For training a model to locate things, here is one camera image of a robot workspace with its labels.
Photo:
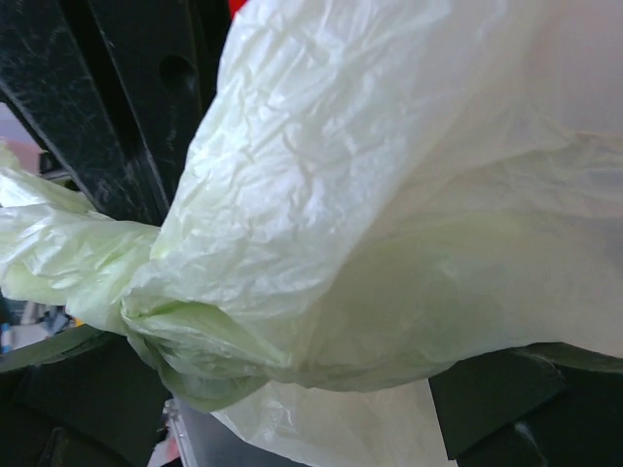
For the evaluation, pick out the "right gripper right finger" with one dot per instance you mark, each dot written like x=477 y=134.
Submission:
x=543 y=405

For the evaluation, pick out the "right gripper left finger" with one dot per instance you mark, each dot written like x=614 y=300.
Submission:
x=80 y=398

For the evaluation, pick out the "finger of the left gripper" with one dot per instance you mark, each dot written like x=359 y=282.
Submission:
x=154 y=64
x=57 y=75

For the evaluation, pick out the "pale green plastic bag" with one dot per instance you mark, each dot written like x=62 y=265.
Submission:
x=379 y=190

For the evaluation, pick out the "aluminium rail frame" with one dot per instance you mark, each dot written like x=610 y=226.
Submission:
x=199 y=439

